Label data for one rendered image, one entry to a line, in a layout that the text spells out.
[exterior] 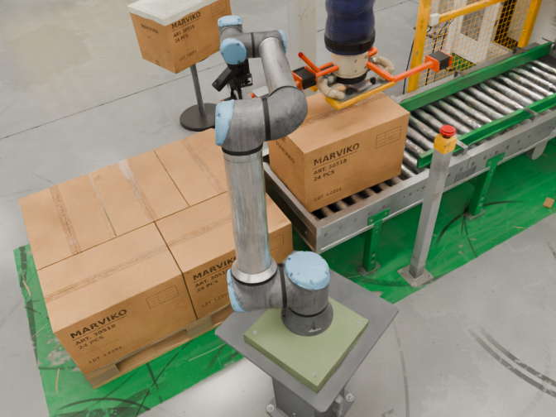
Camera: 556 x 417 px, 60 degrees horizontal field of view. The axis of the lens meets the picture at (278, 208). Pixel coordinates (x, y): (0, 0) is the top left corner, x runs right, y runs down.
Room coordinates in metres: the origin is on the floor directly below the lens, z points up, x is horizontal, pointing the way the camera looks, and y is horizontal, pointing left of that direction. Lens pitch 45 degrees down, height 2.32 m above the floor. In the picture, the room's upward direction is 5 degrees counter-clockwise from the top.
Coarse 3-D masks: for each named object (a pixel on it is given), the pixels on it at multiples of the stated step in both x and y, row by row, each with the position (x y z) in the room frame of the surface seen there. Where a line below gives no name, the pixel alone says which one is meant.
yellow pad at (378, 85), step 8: (368, 80) 2.03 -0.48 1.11; (376, 80) 2.02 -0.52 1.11; (368, 88) 1.97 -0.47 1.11; (376, 88) 1.97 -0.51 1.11; (384, 88) 1.97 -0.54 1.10; (344, 96) 1.92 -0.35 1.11; (352, 96) 1.91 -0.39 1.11; (360, 96) 1.91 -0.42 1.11; (368, 96) 1.93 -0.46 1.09; (336, 104) 1.87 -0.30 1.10; (344, 104) 1.87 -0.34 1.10
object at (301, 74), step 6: (306, 66) 1.98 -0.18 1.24; (294, 72) 1.96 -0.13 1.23; (300, 72) 1.96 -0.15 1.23; (306, 72) 1.95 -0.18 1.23; (312, 72) 1.94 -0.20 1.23; (300, 78) 1.89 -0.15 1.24; (306, 78) 1.89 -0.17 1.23; (312, 78) 1.90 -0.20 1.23; (300, 84) 1.88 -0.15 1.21; (306, 84) 1.89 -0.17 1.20; (312, 84) 1.90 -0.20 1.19
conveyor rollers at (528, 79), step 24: (504, 72) 2.95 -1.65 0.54; (528, 72) 2.90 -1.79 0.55; (552, 72) 2.91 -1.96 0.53; (456, 96) 2.74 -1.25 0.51; (480, 96) 2.68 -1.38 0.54; (504, 96) 2.64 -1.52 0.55; (528, 96) 2.65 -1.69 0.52; (432, 120) 2.45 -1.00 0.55; (480, 120) 2.43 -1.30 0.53; (528, 120) 2.36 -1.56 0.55; (408, 144) 2.24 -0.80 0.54; (432, 144) 2.21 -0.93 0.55; (480, 144) 2.20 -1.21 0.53
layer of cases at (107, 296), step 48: (192, 144) 2.42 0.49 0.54; (48, 192) 2.09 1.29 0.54; (144, 192) 2.02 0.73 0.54; (192, 192) 1.98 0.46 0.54; (48, 240) 1.71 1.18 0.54; (96, 240) 1.68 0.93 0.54; (144, 240) 1.65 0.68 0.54; (192, 240) 1.63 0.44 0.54; (288, 240) 1.68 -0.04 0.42; (48, 288) 1.40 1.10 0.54; (96, 288) 1.38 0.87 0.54; (144, 288) 1.36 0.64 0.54; (192, 288) 1.43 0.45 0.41; (96, 336) 1.22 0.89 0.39; (144, 336) 1.30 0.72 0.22
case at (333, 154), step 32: (320, 96) 2.19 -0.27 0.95; (384, 96) 2.14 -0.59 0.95; (320, 128) 1.91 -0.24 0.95; (352, 128) 1.88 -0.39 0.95; (384, 128) 1.91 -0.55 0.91; (288, 160) 1.88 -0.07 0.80; (320, 160) 1.77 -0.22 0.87; (352, 160) 1.84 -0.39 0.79; (384, 160) 1.92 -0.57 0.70; (320, 192) 1.77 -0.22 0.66; (352, 192) 1.85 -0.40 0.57
